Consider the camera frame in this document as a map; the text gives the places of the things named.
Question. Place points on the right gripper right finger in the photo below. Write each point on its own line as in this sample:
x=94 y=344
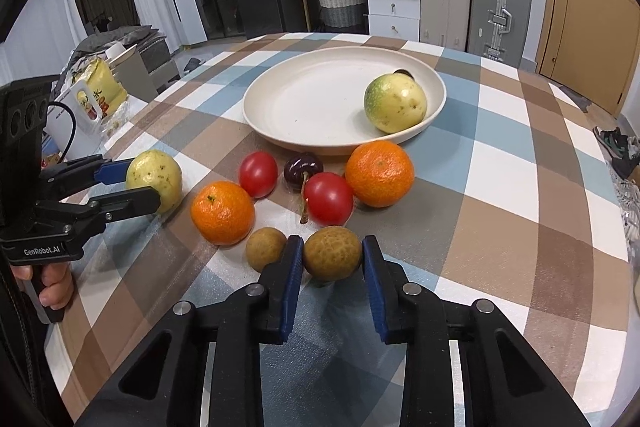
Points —
x=504 y=381

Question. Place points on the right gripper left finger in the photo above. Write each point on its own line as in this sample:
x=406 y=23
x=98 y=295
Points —
x=212 y=350

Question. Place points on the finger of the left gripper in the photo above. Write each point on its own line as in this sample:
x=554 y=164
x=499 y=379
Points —
x=125 y=201
x=117 y=170

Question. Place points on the large yellow-green guava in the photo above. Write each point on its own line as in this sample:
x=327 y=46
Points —
x=159 y=170

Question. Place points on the orange mandarin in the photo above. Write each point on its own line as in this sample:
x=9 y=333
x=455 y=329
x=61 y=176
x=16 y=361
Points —
x=380 y=173
x=223 y=213

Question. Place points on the brown longan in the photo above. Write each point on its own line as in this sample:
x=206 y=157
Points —
x=332 y=254
x=264 y=246

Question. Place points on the red tomato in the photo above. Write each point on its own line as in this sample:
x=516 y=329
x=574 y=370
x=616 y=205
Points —
x=329 y=199
x=258 y=174

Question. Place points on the dark cherry with stem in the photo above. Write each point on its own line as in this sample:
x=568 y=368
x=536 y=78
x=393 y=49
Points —
x=297 y=172

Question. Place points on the left hand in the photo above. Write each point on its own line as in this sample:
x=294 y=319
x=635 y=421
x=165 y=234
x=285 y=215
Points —
x=58 y=282

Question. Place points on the yellow snack bag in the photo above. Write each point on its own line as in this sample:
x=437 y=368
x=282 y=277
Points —
x=98 y=92

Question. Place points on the checkered tablecloth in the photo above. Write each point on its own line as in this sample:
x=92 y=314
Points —
x=512 y=202

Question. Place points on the cream round plate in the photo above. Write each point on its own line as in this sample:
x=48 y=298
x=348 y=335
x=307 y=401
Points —
x=314 y=102

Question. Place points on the green guava on plate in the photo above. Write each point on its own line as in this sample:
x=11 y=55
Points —
x=394 y=103

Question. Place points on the dark cherry on plate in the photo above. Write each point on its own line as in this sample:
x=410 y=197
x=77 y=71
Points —
x=404 y=72

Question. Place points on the woven laundry basket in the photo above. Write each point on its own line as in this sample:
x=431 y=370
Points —
x=342 y=14

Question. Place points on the silver suitcase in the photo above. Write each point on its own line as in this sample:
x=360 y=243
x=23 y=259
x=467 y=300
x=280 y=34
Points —
x=498 y=30

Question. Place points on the wooden door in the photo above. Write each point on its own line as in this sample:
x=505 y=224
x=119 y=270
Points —
x=592 y=47

